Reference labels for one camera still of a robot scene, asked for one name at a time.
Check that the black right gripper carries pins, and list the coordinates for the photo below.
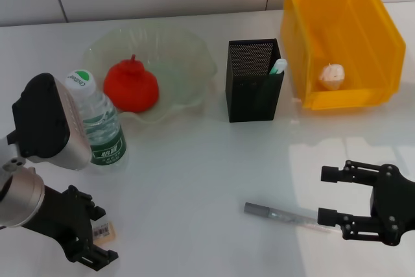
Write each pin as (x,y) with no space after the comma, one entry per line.
(394,205)

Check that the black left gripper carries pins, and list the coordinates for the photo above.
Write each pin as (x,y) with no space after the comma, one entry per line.
(58,218)

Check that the beige eraser with barcode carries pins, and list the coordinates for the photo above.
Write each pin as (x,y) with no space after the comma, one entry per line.
(105,233)

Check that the water bottle green label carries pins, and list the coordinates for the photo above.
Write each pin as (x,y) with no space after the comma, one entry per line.
(103,134)

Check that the white paper ball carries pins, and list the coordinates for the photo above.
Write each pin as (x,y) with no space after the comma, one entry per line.
(331,75)

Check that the green white utility knife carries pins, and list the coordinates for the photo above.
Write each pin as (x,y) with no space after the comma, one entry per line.
(279,66)

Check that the orange knitted toy fruit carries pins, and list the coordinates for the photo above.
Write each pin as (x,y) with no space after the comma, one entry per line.
(129,85)

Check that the clear pen grey cap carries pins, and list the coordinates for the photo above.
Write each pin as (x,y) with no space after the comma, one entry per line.
(259,209)

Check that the black mesh pen holder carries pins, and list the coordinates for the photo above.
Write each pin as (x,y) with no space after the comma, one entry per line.
(253,102)

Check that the clear wavy fruit plate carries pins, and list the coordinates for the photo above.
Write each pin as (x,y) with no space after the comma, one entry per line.
(181,63)

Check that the yellow plastic storage bin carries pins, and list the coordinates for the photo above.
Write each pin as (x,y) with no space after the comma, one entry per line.
(350,99)

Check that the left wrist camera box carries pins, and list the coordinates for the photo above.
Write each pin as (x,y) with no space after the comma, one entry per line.
(42,118)

